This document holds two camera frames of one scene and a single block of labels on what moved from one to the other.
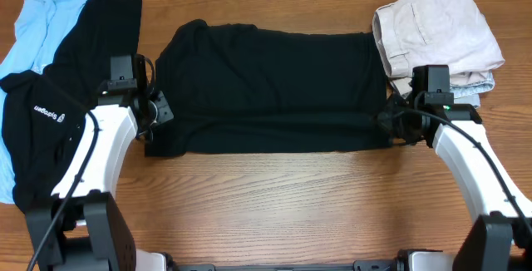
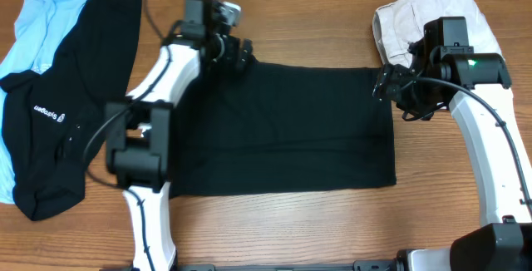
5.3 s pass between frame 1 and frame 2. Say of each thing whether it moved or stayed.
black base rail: stayed
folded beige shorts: stayed
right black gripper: moved
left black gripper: moved
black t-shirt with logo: stayed
